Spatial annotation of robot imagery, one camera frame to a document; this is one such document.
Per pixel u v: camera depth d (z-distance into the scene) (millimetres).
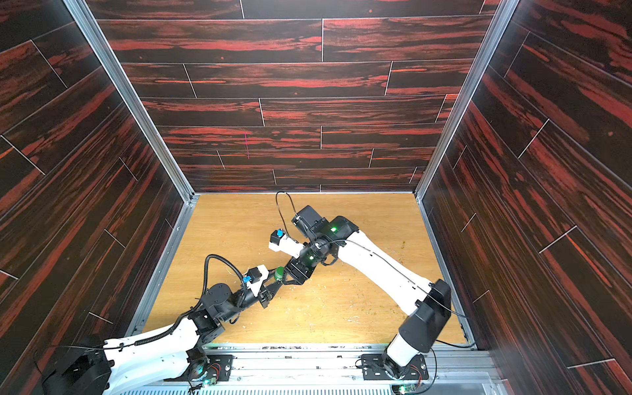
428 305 406
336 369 751
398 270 448
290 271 606
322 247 501
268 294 669
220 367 719
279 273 702
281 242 621
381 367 651
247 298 651
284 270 612
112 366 435
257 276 612
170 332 536
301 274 599
